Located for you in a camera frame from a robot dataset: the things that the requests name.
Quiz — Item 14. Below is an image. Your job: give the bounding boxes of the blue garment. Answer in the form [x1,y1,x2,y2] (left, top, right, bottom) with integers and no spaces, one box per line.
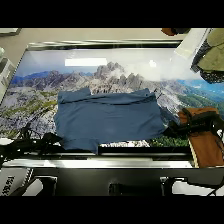
[53,87,168,155]

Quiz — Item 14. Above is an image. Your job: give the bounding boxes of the brown garment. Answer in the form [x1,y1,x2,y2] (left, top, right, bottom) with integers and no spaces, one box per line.
[178,106,224,168]

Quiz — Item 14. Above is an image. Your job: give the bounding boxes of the white garment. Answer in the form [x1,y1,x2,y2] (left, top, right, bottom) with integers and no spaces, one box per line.
[174,28,212,60]

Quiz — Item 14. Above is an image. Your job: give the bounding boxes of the dark patterned garment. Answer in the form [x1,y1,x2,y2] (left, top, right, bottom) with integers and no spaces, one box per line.
[199,69,224,85]

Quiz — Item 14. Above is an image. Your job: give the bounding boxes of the olive garment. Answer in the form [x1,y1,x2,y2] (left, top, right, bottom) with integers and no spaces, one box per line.
[190,28,224,73]

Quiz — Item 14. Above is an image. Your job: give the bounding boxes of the silver frame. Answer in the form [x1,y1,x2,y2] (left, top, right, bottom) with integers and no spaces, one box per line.
[0,153,214,197]

